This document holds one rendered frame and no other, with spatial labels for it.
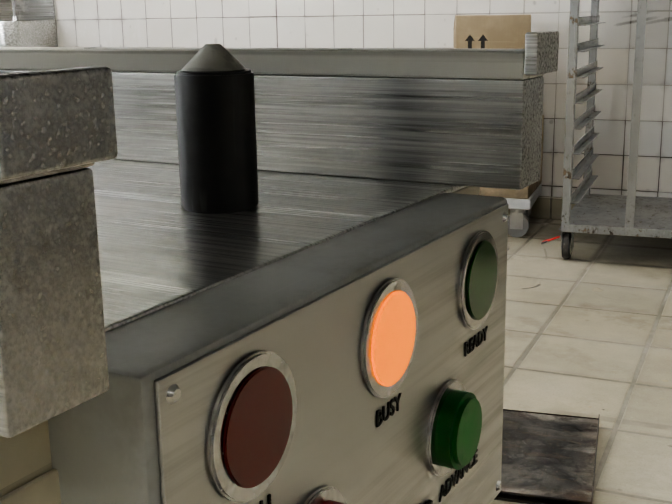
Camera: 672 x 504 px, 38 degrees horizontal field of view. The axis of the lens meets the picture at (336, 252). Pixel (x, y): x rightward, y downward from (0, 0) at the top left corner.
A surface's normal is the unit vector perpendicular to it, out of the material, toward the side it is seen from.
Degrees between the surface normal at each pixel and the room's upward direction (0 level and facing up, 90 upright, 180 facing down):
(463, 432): 90
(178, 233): 0
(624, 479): 0
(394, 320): 90
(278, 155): 90
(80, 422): 90
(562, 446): 0
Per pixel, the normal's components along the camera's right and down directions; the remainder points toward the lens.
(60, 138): 0.87, 0.11
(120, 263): -0.02, -0.97
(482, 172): -0.49, 0.22
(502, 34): -0.08, 0.21
